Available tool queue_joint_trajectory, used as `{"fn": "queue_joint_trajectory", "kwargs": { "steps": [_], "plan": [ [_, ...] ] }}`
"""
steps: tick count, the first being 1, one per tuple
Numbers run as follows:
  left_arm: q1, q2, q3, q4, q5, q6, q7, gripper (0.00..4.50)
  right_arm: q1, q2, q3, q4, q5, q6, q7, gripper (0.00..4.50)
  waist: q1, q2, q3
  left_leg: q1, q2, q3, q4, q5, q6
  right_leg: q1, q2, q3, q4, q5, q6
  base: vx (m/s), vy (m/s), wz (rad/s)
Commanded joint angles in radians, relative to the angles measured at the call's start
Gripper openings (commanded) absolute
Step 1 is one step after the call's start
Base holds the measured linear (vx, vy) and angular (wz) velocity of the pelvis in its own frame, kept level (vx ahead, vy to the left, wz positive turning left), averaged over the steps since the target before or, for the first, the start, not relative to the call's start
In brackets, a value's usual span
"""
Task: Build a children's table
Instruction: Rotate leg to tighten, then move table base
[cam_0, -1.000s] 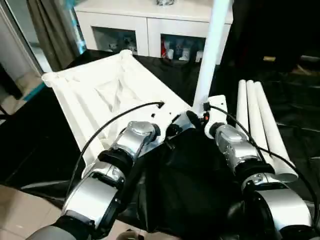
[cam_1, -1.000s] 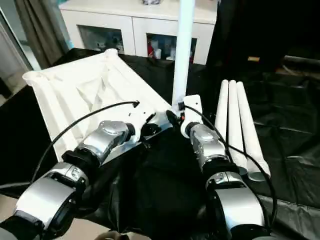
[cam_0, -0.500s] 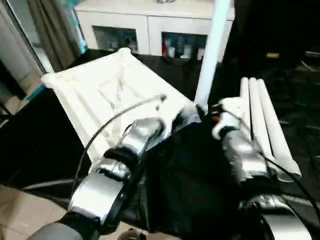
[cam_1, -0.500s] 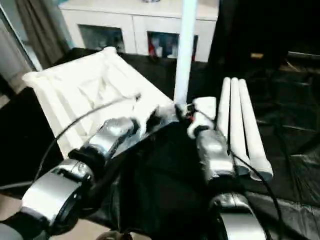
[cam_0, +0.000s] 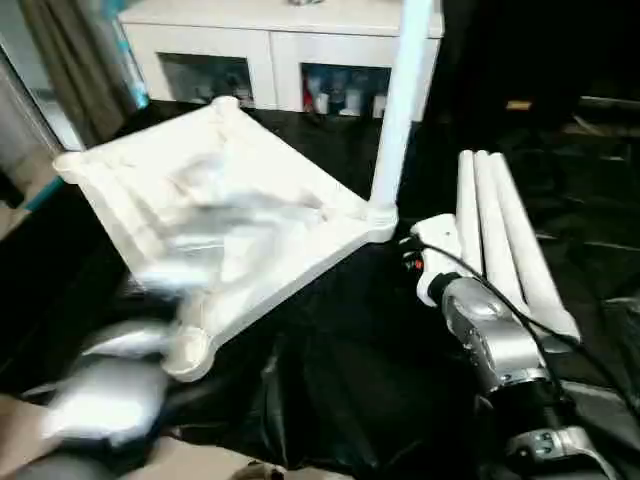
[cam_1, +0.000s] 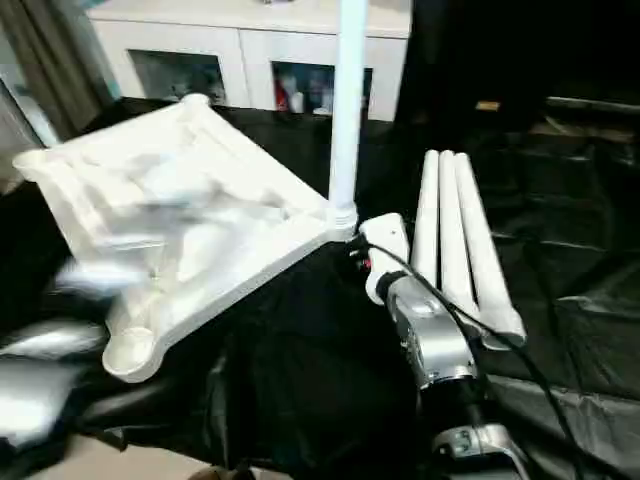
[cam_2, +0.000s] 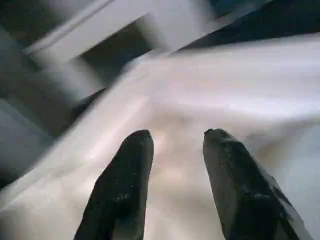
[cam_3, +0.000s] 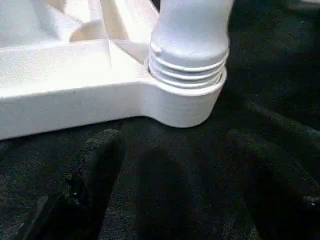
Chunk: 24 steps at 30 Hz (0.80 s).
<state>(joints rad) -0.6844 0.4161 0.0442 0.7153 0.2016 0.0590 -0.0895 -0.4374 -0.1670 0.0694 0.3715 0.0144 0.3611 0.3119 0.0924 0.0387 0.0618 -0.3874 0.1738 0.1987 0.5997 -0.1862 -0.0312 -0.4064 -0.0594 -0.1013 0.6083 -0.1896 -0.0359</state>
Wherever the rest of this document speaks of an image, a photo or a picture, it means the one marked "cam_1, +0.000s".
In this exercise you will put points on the grey-brown curtain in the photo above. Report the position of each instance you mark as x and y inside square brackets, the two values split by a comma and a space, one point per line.
[50, 65]

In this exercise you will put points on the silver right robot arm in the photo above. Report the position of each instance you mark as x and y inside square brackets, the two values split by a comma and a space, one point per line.
[440, 340]

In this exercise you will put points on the white glass-door cabinet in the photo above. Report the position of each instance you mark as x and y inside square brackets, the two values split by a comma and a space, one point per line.
[200, 30]

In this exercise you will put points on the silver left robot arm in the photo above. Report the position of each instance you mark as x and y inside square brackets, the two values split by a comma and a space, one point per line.
[30, 380]

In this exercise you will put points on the black plastic mat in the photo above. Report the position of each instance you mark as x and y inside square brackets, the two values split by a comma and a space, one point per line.
[310, 375]

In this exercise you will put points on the dark metal rail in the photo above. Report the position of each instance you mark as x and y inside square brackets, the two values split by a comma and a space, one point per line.
[595, 104]

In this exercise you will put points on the black box with yellow label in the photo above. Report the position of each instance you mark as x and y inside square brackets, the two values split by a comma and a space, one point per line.
[475, 55]

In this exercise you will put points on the white plastic table top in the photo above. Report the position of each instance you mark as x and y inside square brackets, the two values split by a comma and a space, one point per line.
[225, 165]

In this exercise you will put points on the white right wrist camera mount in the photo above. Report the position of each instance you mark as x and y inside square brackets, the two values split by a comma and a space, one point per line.
[385, 235]

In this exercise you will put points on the white plastic table leg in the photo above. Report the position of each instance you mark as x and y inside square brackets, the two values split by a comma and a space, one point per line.
[482, 240]
[347, 100]
[452, 225]
[426, 215]

